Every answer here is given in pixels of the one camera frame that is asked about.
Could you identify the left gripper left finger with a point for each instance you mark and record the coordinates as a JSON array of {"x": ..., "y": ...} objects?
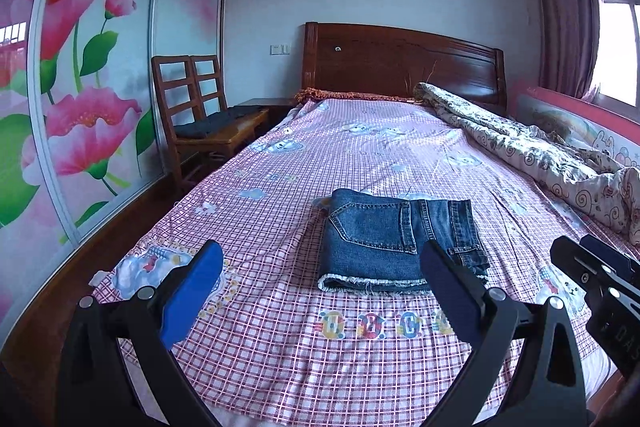
[{"x": 94, "y": 387}]

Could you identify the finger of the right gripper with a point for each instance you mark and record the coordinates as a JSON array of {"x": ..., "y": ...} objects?
[{"x": 625, "y": 267}]

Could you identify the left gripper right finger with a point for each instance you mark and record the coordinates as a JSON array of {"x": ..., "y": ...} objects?
[{"x": 547, "y": 387}]

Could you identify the blue denim jeans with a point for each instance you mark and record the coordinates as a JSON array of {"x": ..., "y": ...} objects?
[{"x": 372, "y": 244}]

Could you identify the floral patterned quilt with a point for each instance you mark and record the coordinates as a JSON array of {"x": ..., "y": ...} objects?
[{"x": 586, "y": 179}]

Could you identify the pink checked bed sheet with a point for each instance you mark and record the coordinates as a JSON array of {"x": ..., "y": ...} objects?
[{"x": 321, "y": 316}]

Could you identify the black chair cushion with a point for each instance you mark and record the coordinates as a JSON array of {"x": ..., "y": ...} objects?
[{"x": 213, "y": 123}]

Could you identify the wooden slat-back chair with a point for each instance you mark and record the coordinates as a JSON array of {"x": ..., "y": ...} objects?
[{"x": 189, "y": 88}]

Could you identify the wooden nightstand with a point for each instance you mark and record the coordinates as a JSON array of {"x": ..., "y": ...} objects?
[{"x": 278, "y": 108}]

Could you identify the orange fringed cloth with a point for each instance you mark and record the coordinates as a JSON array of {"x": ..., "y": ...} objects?
[{"x": 317, "y": 95}]

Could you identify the purple curtain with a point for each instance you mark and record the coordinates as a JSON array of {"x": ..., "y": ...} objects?
[{"x": 570, "y": 34}]

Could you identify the dark wooden headboard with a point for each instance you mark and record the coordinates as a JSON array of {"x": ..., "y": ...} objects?
[{"x": 393, "y": 61}]

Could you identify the floral sliding wardrobe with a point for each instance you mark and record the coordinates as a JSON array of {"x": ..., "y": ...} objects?
[{"x": 80, "y": 125}]

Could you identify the pink cartoon bed rail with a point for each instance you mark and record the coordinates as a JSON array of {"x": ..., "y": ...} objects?
[{"x": 579, "y": 123}]

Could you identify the window with frame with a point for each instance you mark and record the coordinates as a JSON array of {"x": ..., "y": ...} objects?
[{"x": 617, "y": 70}]

